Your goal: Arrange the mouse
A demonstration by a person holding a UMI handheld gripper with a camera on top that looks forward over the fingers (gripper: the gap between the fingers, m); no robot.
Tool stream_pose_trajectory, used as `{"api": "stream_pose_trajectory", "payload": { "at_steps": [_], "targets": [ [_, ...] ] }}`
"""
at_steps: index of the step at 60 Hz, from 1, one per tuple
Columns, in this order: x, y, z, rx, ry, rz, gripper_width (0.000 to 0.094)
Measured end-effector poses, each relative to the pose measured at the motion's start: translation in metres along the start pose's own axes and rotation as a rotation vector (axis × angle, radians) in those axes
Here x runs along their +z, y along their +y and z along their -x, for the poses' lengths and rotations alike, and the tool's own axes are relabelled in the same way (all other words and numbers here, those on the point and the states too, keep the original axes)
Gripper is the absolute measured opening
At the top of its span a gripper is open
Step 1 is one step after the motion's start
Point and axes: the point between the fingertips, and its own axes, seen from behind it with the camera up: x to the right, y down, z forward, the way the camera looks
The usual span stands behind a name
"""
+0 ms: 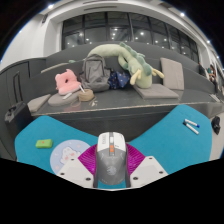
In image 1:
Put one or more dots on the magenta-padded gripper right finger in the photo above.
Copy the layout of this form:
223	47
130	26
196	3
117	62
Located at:
148	170

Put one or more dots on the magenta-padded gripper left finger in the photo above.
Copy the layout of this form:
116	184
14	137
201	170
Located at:
75	171

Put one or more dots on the grey and white computer mouse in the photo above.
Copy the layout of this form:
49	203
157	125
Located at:
111	160

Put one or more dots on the round pale blue mouse pad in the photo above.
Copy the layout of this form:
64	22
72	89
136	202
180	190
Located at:
65	153

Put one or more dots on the green eraser block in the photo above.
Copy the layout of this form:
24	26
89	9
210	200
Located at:
44	143

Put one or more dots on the white marker with black cap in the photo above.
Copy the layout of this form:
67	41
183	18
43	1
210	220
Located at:
191	128

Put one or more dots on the grey round seat cushion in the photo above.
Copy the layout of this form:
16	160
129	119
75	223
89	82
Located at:
60	100

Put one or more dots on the white marker pen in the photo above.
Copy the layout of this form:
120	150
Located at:
67	96

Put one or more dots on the black hard case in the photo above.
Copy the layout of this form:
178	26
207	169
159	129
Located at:
16	120

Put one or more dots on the grey small square cushion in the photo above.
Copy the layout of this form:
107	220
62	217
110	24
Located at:
38	102

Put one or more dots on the grey flat seat cushion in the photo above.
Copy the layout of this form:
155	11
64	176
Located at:
155	91

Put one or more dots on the black bag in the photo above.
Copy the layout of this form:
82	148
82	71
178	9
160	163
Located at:
216	125

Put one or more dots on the pink plush cushion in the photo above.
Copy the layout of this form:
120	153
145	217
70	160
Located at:
66	83

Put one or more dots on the navy blue patterned bag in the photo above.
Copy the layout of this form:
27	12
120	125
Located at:
118	80

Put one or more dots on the grey upright square cushion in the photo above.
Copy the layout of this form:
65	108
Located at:
172	74

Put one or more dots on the grey backpack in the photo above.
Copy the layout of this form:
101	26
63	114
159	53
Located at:
94	73

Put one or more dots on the green dragon plush toy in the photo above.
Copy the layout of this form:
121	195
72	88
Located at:
140	68

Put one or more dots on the person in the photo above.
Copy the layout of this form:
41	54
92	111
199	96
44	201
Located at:
212	73
202	70

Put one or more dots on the large dark glass window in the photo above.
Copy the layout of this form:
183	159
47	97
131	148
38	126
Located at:
130	28

